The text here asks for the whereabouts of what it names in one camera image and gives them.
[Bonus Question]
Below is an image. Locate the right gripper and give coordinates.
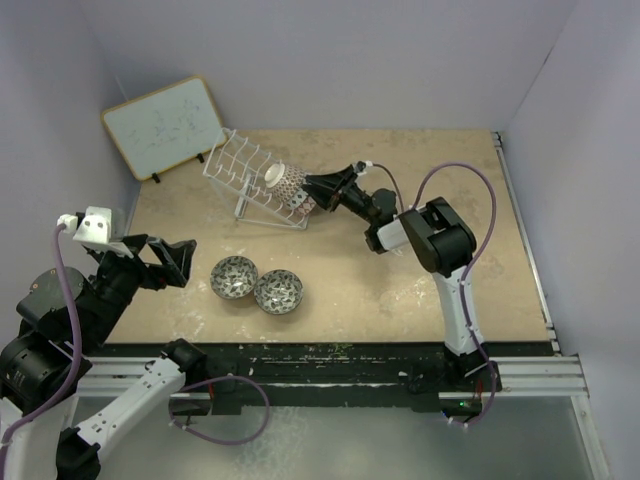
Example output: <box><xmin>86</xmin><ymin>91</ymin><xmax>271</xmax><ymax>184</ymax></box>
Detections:
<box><xmin>302</xmin><ymin>168</ymin><xmax>378</xmax><ymax>226</ymax></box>

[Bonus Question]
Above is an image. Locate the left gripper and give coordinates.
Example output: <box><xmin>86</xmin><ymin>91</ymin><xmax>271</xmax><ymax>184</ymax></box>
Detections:
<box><xmin>81</xmin><ymin>231</ymin><xmax>195</xmax><ymax>347</ymax></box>

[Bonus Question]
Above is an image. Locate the red patterned bowl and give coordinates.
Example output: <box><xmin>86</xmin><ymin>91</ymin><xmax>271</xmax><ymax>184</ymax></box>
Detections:
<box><xmin>294</xmin><ymin>196</ymin><xmax>316</xmax><ymax>216</ymax></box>

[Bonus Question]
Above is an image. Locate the brown patterned bowl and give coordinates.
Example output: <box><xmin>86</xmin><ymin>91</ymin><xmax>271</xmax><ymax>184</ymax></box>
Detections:
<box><xmin>264</xmin><ymin>163</ymin><xmax>306</xmax><ymax>202</ymax></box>

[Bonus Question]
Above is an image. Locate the grey leaf bowl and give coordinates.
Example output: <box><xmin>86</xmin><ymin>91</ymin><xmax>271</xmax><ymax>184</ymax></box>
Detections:
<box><xmin>210</xmin><ymin>256</ymin><xmax>258</xmax><ymax>300</ymax></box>
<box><xmin>253</xmin><ymin>269</ymin><xmax>304</xmax><ymax>315</ymax></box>

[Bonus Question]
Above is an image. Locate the white wire dish rack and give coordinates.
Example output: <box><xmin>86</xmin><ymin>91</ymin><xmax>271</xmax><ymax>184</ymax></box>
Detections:
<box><xmin>203</xmin><ymin>128</ymin><xmax>309</xmax><ymax>230</ymax></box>

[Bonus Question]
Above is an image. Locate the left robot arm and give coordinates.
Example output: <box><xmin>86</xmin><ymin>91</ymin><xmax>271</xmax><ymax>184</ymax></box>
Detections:
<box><xmin>1</xmin><ymin>233</ymin><xmax>207</xmax><ymax>479</ymax></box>

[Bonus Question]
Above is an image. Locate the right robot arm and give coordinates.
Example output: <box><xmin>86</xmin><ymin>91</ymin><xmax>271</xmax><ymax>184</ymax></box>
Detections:
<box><xmin>302</xmin><ymin>162</ymin><xmax>495</xmax><ymax>391</ymax></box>

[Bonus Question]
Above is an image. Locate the yellow framed whiteboard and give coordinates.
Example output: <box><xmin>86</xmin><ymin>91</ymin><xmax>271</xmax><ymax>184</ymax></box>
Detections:
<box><xmin>101</xmin><ymin>76</ymin><xmax>227</xmax><ymax>181</ymax></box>

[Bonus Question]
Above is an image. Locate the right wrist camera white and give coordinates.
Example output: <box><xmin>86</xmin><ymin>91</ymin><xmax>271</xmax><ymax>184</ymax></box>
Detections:
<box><xmin>352</xmin><ymin>160</ymin><xmax>374</xmax><ymax>175</ymax></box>

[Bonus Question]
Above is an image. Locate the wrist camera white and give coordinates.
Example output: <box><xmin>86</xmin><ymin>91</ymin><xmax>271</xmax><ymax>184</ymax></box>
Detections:
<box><xmin>352</xmin><ymin>160</ymin><xmax>374</xmax><ymax>175</ymax></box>
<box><xmin>57</xmin><ymin>206</ymin><xmax>126</xmax><ymax>245</ymax></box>

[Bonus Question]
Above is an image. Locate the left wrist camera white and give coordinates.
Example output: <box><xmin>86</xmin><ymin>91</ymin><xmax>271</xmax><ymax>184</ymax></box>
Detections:
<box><xmin>57</xmin><ymin>206</ymin><xmax>126</xmax><ymax>245</ymax></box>

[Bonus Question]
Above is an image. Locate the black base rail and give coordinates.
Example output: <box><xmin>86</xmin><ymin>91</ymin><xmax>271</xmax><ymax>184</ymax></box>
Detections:
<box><xmin>117</xmin><ymin>341</ymin><xmax>506</xmax><ymax>416</ymax></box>

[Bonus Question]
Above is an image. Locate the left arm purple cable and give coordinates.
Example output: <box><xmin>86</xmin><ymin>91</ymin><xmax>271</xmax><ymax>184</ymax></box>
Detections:
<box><xmin>0</xmin><ymin>224</ymin><xmax>84</xmax><ymax>451</ymax></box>

